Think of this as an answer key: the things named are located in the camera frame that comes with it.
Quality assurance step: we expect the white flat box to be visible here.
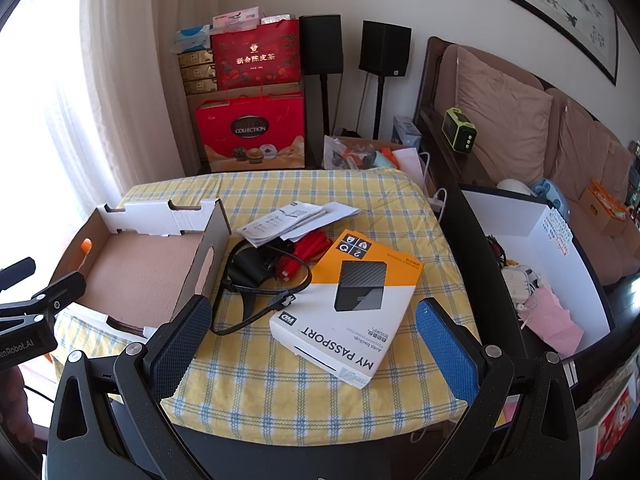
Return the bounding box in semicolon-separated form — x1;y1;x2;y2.
212;6;261;28

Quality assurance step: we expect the yellow plaid tablecloth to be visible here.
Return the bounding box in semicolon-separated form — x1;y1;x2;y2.
54;169;483;448

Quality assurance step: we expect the black speaker stand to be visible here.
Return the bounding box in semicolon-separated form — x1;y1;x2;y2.
374;74;387;137
319;74;332;137

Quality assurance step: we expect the orange white hard drive box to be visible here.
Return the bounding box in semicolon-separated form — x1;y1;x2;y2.
269;229;425;390

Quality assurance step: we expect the black cable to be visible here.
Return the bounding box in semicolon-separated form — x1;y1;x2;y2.
210;240;313;336

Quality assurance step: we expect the light blue plastic item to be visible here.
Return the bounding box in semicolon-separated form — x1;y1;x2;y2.
532;178;571;211

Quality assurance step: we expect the cardboard tray box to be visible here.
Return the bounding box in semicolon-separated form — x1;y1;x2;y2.
50;197;233;337

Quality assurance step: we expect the blue white small box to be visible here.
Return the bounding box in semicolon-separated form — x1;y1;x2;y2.
392;116;423;145

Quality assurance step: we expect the beige sofa cushion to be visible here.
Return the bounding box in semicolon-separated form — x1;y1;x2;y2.
545;87;633;206
452;47;553;173

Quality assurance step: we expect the black pouch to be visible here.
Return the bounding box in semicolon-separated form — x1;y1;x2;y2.
227;247;281;291

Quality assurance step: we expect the white gadget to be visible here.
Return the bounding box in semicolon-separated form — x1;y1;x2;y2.
500;264;543;311

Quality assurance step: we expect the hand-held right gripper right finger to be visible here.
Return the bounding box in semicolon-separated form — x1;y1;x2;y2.
415;297;583;480

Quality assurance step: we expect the orange box with handle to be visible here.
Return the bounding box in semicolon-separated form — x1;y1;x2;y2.
580;180;628;236

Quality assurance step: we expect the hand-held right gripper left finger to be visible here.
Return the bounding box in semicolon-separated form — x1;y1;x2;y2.
47;294;216;480

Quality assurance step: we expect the pink cloth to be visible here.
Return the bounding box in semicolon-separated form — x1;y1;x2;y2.
522;285;585;356

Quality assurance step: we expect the red gift bag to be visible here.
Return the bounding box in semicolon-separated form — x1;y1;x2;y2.
210;17;303;92

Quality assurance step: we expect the white storage box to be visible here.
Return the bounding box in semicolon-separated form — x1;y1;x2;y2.
457;184;613;358

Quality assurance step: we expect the blue white tissue pack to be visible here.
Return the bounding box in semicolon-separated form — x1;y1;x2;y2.
170;24;212;55

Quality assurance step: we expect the red cable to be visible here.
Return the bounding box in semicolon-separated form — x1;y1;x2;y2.
276;230;335;281

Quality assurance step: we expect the brown carton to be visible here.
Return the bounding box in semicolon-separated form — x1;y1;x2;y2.
186;80;306;111

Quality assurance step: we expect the framed ink painting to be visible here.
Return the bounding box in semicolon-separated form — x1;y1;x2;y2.
424;0;620;86

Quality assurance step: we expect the red gift box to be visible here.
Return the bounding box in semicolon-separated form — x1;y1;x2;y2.
194;95;307;171

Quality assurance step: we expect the brown sofa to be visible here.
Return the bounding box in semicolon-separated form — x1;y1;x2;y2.
412;36;640;286

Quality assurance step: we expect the black speaker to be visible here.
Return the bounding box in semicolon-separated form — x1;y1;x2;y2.
359;20;412;78
299;14;345;77

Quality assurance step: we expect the white paper bag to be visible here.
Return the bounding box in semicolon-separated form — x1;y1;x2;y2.
392;147;432;196

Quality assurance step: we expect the clear plastic bag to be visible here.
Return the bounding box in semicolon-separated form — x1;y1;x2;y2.
322;134;378;171

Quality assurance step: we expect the white curtain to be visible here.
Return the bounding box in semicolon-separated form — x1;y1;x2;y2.
0;0;221;261

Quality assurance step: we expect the green black device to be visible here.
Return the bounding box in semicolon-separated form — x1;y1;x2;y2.
441;107;477;153

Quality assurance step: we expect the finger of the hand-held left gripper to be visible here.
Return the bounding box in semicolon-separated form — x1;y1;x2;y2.
0;271;87;333
0;257;37;281

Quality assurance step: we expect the white paper leaflet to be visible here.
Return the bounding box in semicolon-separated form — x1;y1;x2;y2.
280;201;361;241
236;201;326;248

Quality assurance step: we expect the red printed bag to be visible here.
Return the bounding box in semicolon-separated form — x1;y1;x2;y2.
575;355;640;461

